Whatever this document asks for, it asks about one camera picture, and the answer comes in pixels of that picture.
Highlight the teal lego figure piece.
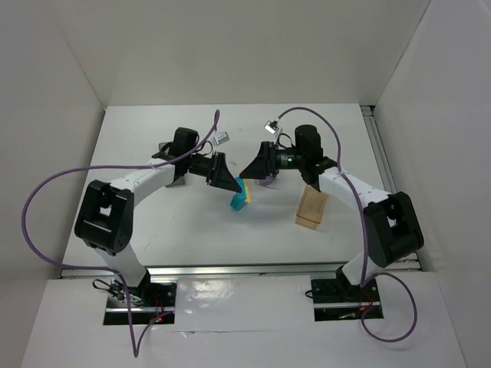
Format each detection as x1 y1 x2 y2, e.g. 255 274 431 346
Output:
230 193 248 212

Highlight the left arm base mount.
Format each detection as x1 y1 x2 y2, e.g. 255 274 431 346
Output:
92 279 177 326

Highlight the aluminium rail front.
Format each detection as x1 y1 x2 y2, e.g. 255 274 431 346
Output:
61 261 354 279

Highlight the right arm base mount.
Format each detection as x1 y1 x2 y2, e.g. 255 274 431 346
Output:
305 279 384 322

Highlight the teal lego brick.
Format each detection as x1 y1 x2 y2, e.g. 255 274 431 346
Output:
236 177 249 199

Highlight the smoky grey plastic container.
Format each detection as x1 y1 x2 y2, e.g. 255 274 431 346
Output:
158 141 186 189

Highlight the orange tinted plastic container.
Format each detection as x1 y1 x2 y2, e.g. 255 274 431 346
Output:
295 186 328 230

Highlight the aluminium rail right side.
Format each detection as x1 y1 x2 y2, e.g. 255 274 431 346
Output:
360 105 422 271

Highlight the clear plastic container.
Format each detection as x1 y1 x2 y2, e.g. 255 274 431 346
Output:
254 176 277 189

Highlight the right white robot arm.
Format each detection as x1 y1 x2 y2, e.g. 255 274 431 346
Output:
239 124 424 290

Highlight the aluminium rail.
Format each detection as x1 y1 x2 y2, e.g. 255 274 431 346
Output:
61 261 354 279
360 105 422 271

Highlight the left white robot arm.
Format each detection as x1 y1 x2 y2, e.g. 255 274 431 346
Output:
74 127 242 304

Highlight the yellow lego plate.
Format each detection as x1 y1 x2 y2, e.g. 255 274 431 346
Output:
244 180 252 203

